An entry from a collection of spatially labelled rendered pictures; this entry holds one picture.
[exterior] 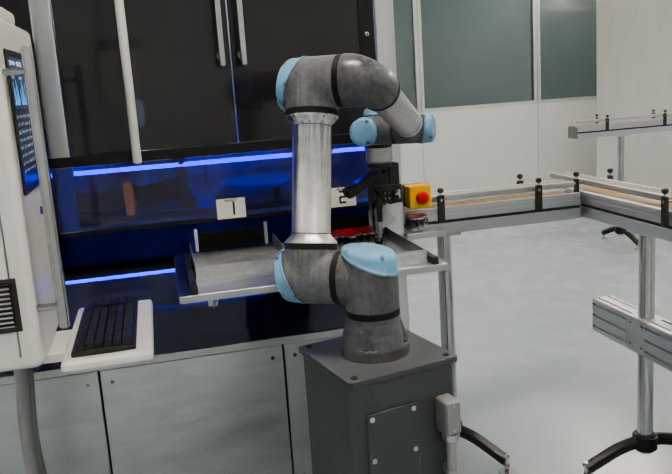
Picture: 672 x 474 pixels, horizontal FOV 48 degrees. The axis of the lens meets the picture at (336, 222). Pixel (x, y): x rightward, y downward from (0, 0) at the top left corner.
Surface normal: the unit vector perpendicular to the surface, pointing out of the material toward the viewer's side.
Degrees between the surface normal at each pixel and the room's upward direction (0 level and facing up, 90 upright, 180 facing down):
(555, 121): 90
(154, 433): 90
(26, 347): 90
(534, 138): 90
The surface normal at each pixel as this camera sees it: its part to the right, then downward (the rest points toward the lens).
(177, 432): 0.24, 0.16
